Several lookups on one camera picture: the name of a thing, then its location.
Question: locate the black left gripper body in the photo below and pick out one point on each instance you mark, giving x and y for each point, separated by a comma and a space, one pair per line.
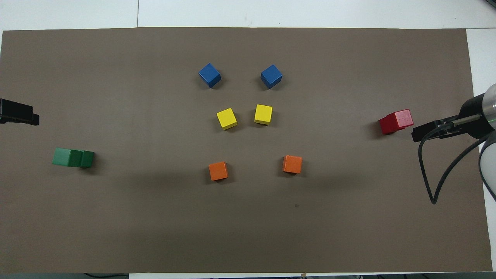
13, 111

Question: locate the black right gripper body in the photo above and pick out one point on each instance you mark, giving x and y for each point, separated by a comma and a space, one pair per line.
474, 116

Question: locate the red wooden cube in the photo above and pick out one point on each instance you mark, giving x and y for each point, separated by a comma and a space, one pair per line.
387, 127
402, 118

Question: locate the green wooden cube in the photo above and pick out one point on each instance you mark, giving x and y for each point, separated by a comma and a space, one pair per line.
64, 157
87, 159

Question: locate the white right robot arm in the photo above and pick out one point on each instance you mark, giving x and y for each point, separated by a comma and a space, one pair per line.
490, 166

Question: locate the orange wooden cube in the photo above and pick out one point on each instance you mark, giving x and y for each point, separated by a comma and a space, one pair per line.
292, 164
218, 171

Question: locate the brown paper table mat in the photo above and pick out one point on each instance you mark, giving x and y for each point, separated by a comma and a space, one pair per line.
155, 217

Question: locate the yellow wooden cube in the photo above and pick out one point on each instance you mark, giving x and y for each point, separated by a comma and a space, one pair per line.
263, 114
226, 118

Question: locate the blue wooden cube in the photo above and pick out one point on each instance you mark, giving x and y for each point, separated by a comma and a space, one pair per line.
271, 76
209, 75

